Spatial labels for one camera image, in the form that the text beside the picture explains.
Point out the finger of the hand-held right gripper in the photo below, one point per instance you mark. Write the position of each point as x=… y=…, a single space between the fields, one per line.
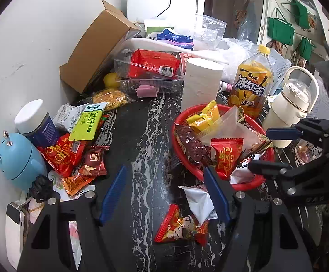
x=269 y=167
x=283 y=133

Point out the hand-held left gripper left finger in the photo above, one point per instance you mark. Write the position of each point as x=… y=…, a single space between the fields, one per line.
x=113 y=195

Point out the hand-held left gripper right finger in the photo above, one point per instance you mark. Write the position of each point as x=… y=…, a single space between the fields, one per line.
x=217 y=195

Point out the silver snack packet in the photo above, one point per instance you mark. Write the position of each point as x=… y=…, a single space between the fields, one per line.
x=198 y=201

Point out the red plastic basket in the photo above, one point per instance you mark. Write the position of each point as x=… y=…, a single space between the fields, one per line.
x=248 y=185

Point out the white cartoon snack packet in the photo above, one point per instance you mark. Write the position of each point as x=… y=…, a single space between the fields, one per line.
x=241 y=172

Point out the red cartoon face snack packet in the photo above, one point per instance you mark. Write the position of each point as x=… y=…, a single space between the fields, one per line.
x=175 y=229

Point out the clear triangular snack bag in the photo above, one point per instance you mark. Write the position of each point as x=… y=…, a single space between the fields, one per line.
x=229 y=127

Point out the long dark brown snack packet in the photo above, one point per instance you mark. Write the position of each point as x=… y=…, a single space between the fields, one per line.
x=191 y=144

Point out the yellow snack packet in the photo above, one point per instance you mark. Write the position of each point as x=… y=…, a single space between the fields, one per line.
x=198 y=123
x=211 y=112

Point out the cream insulated water bottle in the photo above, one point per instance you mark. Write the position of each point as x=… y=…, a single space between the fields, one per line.
x=283 y=110

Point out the clear cartoon print cup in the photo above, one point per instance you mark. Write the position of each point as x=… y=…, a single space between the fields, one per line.
x=309 y=151

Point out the brown chocolate packet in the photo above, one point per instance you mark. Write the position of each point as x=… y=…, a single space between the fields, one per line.
x=95 y=161

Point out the iced tea bottle yellow cap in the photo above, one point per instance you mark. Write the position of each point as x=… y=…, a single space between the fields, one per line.
x=249 y=87

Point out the red gold print snack packet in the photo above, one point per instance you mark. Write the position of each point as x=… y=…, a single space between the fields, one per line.
x=59 y=155

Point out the small black gadget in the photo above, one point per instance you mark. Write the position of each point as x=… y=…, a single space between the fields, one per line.
x=41 y=188

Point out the small white bottle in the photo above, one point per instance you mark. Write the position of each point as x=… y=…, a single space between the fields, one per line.
x=226 y=85

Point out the thin red snack packet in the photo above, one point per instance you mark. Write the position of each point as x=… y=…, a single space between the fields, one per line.
x=104 y=120

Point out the lime green snack packet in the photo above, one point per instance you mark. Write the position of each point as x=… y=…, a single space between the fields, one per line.
x=86 y=124

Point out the white green patterned packet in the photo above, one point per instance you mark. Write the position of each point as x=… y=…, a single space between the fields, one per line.
x=65 y=116

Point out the white toilet paper roll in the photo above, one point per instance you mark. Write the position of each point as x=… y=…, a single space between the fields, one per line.
x=201 y=87

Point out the crumpled clear plastic bags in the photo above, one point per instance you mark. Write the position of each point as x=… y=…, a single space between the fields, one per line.
x=235 y=51

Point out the yellow noodle snack bag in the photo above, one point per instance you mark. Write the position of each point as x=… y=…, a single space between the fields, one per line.
x=110 y=99

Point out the light blue round device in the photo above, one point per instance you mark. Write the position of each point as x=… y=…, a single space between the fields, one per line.
x=17 y=161

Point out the large green tote bag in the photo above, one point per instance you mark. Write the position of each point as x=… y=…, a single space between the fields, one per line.
x=280 y=31

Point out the white power bank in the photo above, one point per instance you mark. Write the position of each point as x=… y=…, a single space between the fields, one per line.
x=14 y=229

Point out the pink paper packet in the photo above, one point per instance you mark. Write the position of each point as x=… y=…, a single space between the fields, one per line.
x=146 y=91

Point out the dark blue jar white lid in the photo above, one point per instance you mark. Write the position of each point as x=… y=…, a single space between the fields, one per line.
x=34 y=116

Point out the yellow lemon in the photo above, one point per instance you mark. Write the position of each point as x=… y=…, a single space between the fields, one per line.
x=110 y=80

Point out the clear plastic tray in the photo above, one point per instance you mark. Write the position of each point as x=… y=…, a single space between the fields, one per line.
x=153 y=86

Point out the hanging blue plastic cover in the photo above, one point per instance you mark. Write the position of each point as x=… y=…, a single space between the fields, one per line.
x=248 y=22

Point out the red paper cup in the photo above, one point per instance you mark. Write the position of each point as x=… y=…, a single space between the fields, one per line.
x=184 y=61

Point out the clear zip bag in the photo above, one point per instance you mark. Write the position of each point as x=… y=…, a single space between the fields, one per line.
x=209 y=28

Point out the large red snack bag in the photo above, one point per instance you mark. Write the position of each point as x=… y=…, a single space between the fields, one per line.
x=150 y=61

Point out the blue tissue pack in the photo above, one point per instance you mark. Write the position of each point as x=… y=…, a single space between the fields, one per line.
x=175 y=38

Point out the brown cardboard box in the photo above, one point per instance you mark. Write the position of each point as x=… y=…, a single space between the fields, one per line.
x=96 y=48

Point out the white foam sheet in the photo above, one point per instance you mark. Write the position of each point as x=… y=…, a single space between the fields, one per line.
x=150 y=44

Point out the green white carton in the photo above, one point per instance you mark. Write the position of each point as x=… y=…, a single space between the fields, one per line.
x=153 y=29

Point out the white refrigerator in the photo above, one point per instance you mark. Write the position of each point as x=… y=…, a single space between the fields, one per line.
x=147 y=5

